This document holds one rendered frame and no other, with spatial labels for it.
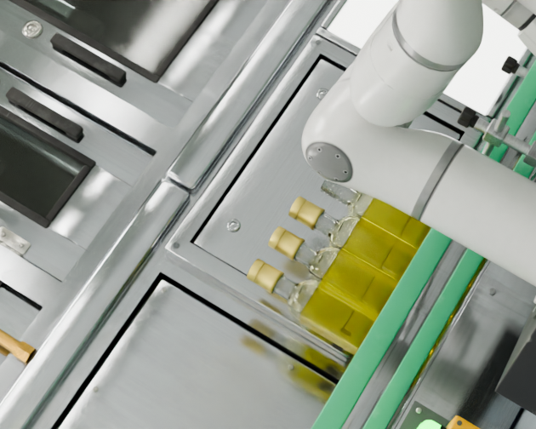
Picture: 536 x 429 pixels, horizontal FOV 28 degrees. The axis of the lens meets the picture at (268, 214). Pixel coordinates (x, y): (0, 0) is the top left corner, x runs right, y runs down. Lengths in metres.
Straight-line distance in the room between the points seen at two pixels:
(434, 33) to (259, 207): 0.80
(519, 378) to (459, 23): 0.37
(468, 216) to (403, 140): 0.10
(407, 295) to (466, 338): 0.09
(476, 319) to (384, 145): 0.36
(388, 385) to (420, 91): 0.47
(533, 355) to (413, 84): 0.30
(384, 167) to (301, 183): 0.63
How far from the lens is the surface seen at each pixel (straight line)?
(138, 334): 1.69
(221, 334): 1.69
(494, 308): 1.41
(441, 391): 1.36
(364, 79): 1.06
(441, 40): 0.98
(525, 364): 1.11
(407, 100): 1.05
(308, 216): 1.57
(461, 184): 1.11
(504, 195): 1.11
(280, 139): 1.77
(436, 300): 1.42
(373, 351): 1.38
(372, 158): 1.12
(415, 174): 1.12
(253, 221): 1.71
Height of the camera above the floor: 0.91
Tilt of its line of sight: 10 degrees up
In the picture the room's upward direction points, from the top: 60 degrees counter-clockwise
